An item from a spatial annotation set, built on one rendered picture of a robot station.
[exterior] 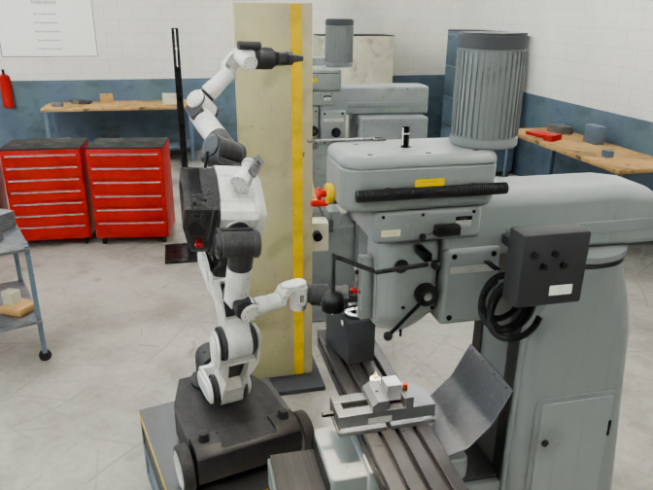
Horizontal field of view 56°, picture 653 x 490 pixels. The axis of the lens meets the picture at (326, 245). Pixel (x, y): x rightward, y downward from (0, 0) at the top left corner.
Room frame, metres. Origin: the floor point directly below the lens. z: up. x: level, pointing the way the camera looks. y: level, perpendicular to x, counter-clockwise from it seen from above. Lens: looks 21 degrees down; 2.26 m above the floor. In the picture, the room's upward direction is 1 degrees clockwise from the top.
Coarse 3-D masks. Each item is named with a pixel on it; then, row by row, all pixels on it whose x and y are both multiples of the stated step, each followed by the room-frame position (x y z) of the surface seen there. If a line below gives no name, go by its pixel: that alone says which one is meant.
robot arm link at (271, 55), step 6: (264, 48) 2.65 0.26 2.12; (270, 48) 2.67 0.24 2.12; (270, 54) 2.64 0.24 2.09; (276, 54) 2.66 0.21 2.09; (282, 54) 2.66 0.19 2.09; (288, 54) 2.67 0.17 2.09; (270, 60) 2.63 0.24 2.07; (276, 60) 2.66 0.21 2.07; (282, 60) 2.66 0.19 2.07; (288, 60) 2.67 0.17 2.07; (270, 66) 2.65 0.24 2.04
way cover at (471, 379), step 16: (464, 368) 1.99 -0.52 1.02; (480, 368) 1.93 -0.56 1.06; (448, 384) 2.00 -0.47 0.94; (464, 384) 1.95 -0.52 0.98; (480, 384) 1.88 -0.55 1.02; (496, 384) 1.82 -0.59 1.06; (432, 400) 1.98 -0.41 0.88; (448, 400) 1.94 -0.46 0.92; (464, 400) 1.89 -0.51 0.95; (480, 400) 1.83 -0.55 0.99; (496, 400) 1.78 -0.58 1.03; (448, 416) 1.87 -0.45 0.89; (464, 416) 1.83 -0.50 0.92; (480, 416) 1.79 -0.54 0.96; (496, 416) 1.73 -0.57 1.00; (432, 432) 1.82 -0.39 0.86; (448, 432) 1.80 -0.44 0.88; (464, 432) 1.77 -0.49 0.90; (480, 432) 1.73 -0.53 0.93; (448, 448) 1.72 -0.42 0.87; (464, 448) 1.71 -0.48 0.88
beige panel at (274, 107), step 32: (256, 32) 3.43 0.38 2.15; (288, 32) 3.47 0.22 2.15; (256, 96) 3.43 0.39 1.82; (288, 96) 3.47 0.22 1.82; (256, 128) 3.43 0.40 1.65; (288, 128) 3.47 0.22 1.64; (288, 160) 3.47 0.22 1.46; (288, 192) 3.47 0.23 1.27; (288, 224) 3.47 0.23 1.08; (288, 256) 3.47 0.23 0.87; (256, 288) 3.42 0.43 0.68; (256, 320) 3.42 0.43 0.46; (288, 320) 3.47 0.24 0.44; (288, 352) 3.47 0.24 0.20; (288, 384) 3.36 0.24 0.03; (320, 384) 3.37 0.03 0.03
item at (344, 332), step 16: (352, 304) 2.29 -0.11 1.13; (336, 320) 2.24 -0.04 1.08; (352, 320) 2.17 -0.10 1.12; (368, 320) 2.18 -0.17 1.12; (336, 336) 2.24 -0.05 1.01; (352, 336) 2.15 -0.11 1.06; (368, 336) 2.18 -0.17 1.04; (336, 352) 2.24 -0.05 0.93; (352, 352) 2.15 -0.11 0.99; (368, 352) 2.18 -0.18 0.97
